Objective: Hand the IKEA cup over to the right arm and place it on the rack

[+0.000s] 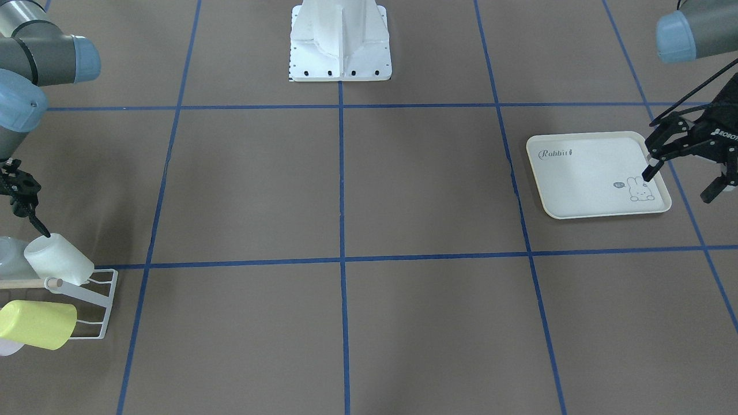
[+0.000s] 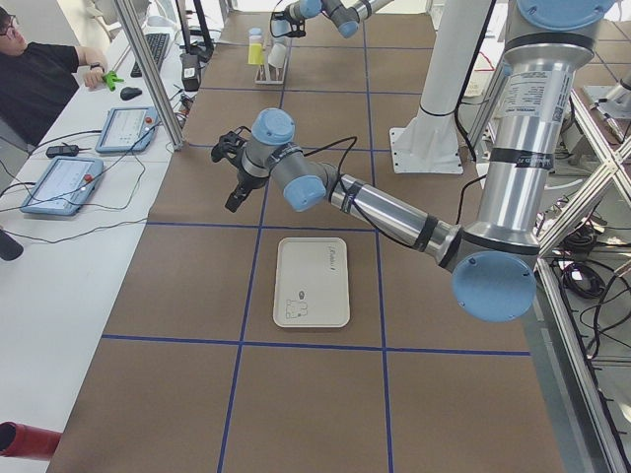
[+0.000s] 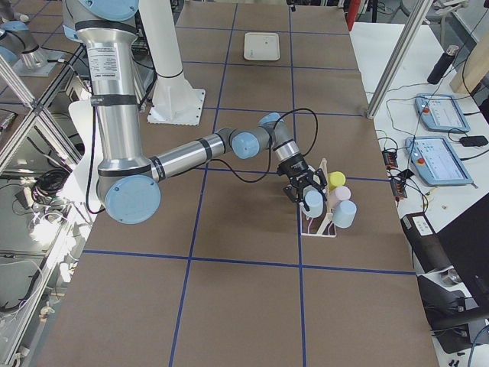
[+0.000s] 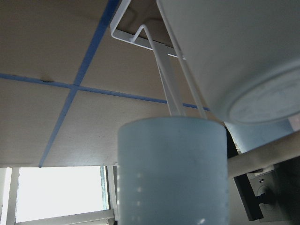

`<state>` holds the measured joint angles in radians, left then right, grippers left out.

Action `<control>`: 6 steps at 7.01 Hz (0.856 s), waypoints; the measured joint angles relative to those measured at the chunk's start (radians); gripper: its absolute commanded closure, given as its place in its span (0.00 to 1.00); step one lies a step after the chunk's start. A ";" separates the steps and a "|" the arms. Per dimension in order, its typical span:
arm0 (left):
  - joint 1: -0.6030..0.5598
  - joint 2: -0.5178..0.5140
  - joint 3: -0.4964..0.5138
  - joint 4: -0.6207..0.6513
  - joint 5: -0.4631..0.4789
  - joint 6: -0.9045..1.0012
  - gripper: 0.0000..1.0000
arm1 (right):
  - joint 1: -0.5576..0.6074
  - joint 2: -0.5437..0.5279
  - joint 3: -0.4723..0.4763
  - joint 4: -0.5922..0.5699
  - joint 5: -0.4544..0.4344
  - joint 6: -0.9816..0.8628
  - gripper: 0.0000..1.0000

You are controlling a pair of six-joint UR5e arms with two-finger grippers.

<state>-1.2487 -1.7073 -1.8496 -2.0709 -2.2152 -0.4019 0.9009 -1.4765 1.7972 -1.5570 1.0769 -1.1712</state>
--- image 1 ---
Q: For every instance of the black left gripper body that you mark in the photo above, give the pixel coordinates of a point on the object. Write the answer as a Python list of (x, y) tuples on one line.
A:
[(716, 131)]

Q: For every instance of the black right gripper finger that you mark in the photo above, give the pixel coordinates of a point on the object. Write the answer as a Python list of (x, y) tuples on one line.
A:
[(38, 225)]

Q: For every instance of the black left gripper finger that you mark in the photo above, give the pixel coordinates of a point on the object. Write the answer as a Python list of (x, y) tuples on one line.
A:
[(714, 189), (653, 167)]

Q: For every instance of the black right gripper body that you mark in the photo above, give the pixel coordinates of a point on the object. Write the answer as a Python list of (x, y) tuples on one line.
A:
[(17, 189)]

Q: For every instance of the cream white cup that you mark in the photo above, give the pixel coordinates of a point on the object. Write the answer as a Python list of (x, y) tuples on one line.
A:
[(56, 257)]

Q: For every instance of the grey cup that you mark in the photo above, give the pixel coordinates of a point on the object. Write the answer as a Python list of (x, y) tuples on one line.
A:
[(14, 265)]

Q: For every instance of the yellow cup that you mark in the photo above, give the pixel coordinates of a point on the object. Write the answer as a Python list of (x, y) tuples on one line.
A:
[(41, 324)]

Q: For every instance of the pink cup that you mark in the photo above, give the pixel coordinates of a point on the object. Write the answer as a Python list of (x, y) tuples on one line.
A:
[(8, 347)]

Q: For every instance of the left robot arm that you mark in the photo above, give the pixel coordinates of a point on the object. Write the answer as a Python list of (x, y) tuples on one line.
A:
[(698, 29)]

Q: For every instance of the wooden rack dowel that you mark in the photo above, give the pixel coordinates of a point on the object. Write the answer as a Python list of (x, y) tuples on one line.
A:
[(37, 283)]

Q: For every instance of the cream plastic tray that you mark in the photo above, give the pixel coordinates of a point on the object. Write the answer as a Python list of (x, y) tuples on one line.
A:
[(586, 175)]

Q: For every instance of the white wire cup rack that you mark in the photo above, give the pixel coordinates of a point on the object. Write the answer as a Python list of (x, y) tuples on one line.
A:
[(88, 296)]

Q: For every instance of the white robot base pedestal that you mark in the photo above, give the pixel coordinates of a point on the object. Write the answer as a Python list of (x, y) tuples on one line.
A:
[(339, 41)]

